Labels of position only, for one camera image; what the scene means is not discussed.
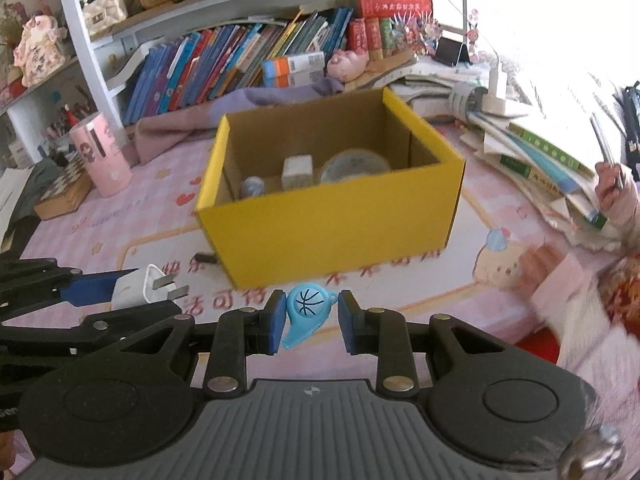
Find white wall charger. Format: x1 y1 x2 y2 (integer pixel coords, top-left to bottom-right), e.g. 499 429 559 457
111 264 190 310

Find blue whistle toy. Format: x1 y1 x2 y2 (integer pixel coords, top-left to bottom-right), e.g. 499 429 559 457
281 283 337 349

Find yellow tape roll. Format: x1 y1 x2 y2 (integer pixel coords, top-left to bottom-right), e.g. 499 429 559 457
320 148 390 184

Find white lotion tube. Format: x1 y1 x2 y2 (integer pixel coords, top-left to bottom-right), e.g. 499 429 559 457
240 176 266 200

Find child's hand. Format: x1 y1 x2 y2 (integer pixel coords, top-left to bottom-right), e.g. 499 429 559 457
518 244 565 297

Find black pen on table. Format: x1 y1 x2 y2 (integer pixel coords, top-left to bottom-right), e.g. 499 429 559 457
193 252 218 264

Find wooden chess board box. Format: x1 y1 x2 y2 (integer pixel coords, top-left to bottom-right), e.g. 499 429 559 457
34 153 93 221

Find white paper sheets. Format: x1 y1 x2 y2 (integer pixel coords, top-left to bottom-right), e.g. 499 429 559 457
0 168 32 243

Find pink cylindrical pen holder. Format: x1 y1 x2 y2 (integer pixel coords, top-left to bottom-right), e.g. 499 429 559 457
70 113 134 197

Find yellow cardboard box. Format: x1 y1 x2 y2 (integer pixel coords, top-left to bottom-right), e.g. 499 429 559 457
195 89 465 288

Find white charger block in box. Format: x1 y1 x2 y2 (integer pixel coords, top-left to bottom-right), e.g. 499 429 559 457
281 155 314 191

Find purple pink cloth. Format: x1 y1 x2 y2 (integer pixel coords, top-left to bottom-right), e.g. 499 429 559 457
124 77 344 166

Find row of colourful books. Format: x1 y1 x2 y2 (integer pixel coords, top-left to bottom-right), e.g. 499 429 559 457
122 6 354 126

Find white wooden bookshelf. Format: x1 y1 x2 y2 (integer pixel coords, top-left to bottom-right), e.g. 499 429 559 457
0 0 467 162

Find pink doll figurine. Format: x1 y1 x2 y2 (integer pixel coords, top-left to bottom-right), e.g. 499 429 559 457
13 15 70 88

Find stack of papers and books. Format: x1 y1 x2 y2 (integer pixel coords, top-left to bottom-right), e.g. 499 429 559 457
372 58 622 252

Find orange white boxed book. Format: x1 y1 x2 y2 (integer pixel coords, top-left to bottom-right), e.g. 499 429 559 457
262 51 326 88

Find pink pig plush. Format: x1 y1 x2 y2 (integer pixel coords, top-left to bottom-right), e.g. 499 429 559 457
326 49 369 84

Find cream quilted pearl handbag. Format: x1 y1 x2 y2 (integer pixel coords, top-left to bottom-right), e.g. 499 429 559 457
81 0 128 37

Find black phone stand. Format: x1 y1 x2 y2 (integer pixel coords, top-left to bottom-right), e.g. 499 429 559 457
433 37 471 67

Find red thick dictionary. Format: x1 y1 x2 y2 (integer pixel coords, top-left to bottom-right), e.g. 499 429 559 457
349 0 433 18

